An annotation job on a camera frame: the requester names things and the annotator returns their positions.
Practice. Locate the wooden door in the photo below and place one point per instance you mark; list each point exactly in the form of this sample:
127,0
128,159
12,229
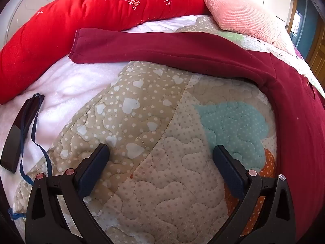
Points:
317,53

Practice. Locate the pink ribbed pillow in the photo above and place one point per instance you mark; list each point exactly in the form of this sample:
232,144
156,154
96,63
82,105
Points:
241,12

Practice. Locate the red floral quilt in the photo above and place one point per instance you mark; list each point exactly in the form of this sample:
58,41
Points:
50,35

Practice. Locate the white fleece blanket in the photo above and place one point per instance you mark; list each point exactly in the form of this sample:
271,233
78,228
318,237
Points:
71,81

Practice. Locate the maroon sweater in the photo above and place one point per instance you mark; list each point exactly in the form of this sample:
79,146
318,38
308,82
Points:
177,50

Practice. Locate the patchwork quilted bedspread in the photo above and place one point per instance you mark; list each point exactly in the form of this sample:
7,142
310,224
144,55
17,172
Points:
165,144

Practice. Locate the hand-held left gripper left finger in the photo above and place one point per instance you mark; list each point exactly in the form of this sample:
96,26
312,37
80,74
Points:
93,169

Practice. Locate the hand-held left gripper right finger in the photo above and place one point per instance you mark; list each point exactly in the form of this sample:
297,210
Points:
229,171

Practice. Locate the black phone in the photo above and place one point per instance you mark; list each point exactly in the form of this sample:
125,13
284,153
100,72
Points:
12,144

